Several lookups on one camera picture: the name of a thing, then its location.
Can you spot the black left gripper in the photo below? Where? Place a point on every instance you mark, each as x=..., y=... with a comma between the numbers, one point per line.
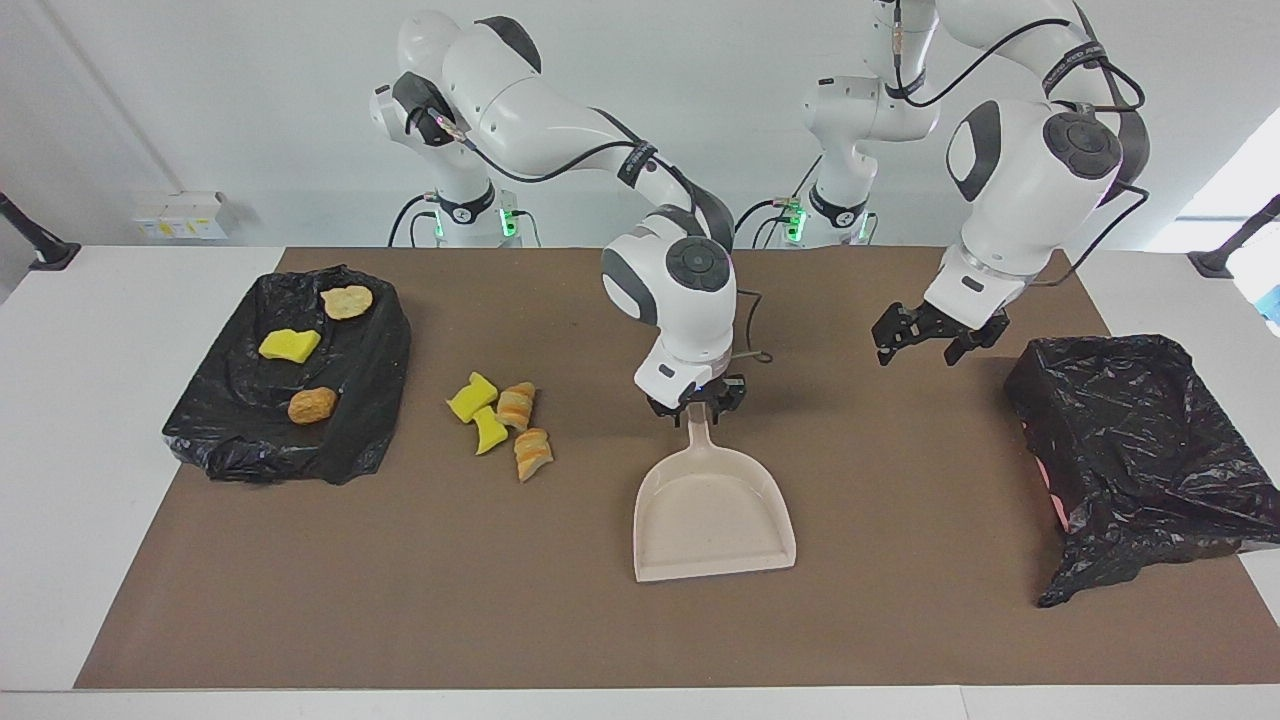
x=940, y=318

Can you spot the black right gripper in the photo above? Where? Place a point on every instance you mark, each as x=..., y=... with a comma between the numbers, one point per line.
x=728, y=392

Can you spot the beige plastic dustpan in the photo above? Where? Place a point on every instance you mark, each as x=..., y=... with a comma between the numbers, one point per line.
x=710, y=510

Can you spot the striped orange croissant piece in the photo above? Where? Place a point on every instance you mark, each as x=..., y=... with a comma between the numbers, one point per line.
x=532, y=453
x=517, y=407

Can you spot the small yellow green sponge piece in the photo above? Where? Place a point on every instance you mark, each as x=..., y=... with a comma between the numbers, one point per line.
x=488, y=432

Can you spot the large yellow green sponge piece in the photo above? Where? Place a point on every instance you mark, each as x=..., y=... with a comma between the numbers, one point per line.
x=470, y=400

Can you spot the pale bread piece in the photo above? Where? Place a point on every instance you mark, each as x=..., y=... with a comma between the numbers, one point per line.
x=347, y=302

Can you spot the brown bread nugget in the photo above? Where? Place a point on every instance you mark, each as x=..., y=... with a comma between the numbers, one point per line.
x=312, y=405

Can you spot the yellow sponge wedge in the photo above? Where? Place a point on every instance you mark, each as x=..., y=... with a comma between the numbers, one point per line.
x=290, y=345

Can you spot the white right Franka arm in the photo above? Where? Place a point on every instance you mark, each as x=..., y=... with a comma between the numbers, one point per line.
x=690, y=300

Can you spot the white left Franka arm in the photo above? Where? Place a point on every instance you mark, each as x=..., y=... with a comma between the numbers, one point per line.
x=1020, y=200

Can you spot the pink plastic bin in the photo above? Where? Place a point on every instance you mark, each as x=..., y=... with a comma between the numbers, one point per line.
x=1056, y=505

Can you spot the black bag over pink bin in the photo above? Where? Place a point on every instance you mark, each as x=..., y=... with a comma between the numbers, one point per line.
x=1130, y=440

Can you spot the black bag lined bin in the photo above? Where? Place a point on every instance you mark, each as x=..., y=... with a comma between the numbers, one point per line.
x=230, y=420

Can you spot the black angled stand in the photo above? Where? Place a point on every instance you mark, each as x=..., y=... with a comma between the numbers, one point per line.
x=1215, y=263
x=50, y=255

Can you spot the blue white container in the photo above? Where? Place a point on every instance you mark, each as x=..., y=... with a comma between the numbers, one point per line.
x=1273, y=300

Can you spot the brown paper table mat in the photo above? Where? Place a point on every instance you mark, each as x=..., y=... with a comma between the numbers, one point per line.
x=400, y=620

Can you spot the white wall outlet box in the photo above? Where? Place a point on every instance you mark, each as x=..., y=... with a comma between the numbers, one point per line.
x=180, y=215

